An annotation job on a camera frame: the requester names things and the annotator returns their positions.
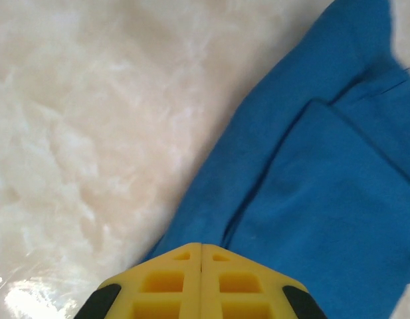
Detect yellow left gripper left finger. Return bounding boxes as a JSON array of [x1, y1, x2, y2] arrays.
[[76, 242, 203, 319]]

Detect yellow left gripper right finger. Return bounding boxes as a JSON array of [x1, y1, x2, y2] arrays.
[[199, 243, 329, 319]]

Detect blue long pants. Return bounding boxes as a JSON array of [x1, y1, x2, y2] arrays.
[[143, 0, 410, 319]]

